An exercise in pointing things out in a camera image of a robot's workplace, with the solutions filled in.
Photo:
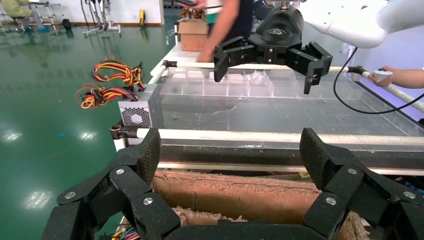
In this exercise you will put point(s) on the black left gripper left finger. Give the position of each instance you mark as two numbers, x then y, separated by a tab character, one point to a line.
132	195

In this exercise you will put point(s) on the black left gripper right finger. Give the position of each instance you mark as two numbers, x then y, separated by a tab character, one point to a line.
341	185

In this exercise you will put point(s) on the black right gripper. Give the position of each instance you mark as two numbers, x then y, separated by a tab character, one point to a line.
278	33

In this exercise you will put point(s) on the bare operator forearm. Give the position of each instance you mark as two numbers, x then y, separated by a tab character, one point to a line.
409	78

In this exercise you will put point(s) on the bare bystander forearm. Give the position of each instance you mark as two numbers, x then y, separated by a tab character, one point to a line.
222	30

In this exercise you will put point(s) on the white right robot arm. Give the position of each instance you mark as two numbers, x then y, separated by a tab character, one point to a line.
364	20

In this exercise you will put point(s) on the bare bystander hand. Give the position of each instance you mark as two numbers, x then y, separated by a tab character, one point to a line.
199	4
207	57

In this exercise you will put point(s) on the operator hand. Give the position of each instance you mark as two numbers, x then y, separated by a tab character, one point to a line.
389	83

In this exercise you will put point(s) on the bystander torso dark clothing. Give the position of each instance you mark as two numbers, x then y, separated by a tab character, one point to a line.
248	16

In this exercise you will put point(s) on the clear acrylic divider tray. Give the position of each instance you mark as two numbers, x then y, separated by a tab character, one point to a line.
232	87

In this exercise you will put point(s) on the white pipe leg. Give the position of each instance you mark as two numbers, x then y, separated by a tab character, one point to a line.
120	144

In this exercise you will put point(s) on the black pipe corner connector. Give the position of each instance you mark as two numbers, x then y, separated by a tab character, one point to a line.
357	70
122	132
169	64

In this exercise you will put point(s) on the bystander torso white green shirt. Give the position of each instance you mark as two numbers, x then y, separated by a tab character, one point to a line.
212	6

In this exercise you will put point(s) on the plain brown cardboard box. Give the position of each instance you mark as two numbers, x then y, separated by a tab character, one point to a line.
193	36

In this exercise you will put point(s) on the small blue floor scrap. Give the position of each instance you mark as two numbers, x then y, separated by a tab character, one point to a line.
63	134

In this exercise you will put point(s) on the brown divided cardboard box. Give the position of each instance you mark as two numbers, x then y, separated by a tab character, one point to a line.
232	195

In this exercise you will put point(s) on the yellow floor sign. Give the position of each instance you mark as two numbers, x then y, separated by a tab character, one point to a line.
142	17

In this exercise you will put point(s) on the black wheel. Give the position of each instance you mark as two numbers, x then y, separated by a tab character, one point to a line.
66	24

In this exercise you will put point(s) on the metal step rack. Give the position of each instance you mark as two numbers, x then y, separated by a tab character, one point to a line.
46	15

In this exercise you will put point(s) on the yellow seated figure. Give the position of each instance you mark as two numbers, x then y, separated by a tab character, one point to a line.
15	8

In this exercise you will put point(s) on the white pipe rail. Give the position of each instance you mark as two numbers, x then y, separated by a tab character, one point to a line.
265	136
157	73
185	63
407	97

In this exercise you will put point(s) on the white lower frame rail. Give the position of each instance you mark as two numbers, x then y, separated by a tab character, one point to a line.
232	166

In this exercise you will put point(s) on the white metal frame stand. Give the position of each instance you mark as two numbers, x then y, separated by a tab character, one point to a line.
99	30

